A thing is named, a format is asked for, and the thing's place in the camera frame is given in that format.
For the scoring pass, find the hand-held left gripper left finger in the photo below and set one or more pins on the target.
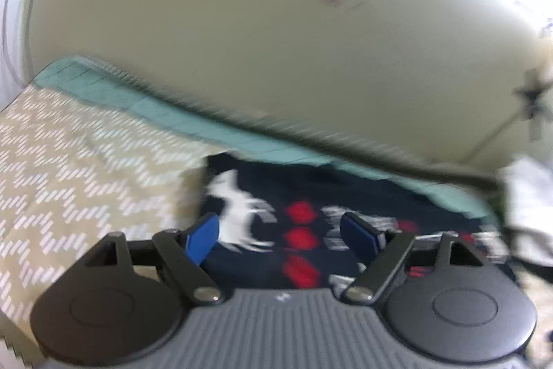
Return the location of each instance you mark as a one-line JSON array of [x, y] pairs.
[[203, 237]]

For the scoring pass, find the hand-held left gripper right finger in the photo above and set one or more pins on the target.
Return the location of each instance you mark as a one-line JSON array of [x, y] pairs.
[[358, 235]]

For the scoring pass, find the black red white knit sweater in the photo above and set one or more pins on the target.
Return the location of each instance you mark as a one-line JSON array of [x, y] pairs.
[[276, 196]]

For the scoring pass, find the white garment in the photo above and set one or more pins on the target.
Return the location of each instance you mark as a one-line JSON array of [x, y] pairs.
[[529, 204]]

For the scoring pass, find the zigzag patterned bed cover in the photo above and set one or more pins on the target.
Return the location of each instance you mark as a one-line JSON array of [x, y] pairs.
[[86, 161]]

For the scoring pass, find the black tape cross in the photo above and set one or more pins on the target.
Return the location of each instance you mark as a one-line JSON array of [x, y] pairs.
[[535, 96]]

